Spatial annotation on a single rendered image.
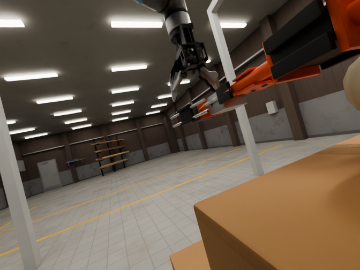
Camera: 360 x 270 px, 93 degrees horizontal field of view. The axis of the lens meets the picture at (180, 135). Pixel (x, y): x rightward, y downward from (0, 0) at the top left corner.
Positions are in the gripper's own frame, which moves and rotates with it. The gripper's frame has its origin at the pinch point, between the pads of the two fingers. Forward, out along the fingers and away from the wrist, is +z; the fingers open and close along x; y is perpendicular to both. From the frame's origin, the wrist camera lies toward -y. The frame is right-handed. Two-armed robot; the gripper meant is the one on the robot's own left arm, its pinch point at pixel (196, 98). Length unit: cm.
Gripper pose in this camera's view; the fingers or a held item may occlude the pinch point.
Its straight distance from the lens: 55.1
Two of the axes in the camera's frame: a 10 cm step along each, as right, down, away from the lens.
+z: 2.7, 9.6, -0.3
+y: 2.7, -1.0, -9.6
